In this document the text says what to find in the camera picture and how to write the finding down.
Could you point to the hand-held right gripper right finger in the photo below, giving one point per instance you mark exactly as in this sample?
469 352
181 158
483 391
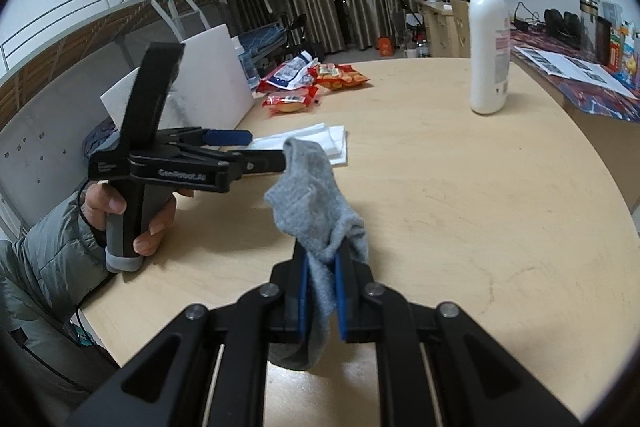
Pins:
342 302

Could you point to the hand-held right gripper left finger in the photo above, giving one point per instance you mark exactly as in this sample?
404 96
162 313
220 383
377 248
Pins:
301 302

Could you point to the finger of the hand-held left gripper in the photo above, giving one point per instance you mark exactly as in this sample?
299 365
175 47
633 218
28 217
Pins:
227 137
265 163

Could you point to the grey sock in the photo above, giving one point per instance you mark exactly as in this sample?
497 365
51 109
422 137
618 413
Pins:
310 202

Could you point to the white foam box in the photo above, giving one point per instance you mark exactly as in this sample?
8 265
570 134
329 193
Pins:
215 72

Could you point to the person's left forearm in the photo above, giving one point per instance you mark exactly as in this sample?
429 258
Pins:
60 247

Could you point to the person's left hand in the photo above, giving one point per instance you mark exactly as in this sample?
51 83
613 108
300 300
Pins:
155 222

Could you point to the white paper tissues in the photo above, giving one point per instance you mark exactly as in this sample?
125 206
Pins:
320 142

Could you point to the red snack packet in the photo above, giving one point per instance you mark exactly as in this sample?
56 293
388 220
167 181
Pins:
290 102

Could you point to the white and blue snack packet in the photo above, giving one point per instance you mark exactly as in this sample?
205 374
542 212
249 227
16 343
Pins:
287 74

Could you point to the white metal bunk bed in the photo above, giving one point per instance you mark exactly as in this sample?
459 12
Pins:
125 17

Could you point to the blue mattress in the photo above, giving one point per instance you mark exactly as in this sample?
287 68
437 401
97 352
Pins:
260 38

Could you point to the white perforated metal panel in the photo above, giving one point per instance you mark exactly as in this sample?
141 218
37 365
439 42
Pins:
45 147

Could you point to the orange snack packet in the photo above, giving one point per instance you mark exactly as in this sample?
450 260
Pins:
340 77

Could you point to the orange bucket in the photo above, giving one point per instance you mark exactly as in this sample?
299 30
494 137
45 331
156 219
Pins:
385 47

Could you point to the wooden desk with drawers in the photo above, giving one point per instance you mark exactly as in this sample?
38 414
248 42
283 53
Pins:
442 27

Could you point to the white lotion bottle red pump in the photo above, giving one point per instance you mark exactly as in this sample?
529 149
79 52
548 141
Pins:
489 42

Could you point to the person's grey jacket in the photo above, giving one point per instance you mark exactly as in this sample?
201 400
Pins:
35 347

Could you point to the printed paper sheets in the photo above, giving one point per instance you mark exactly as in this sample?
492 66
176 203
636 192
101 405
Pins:
570 67

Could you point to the desk with patterned cloth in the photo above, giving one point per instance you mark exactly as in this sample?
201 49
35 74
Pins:
590 92

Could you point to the group of bottles and boxes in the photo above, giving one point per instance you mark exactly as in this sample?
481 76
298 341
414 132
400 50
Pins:
617 37

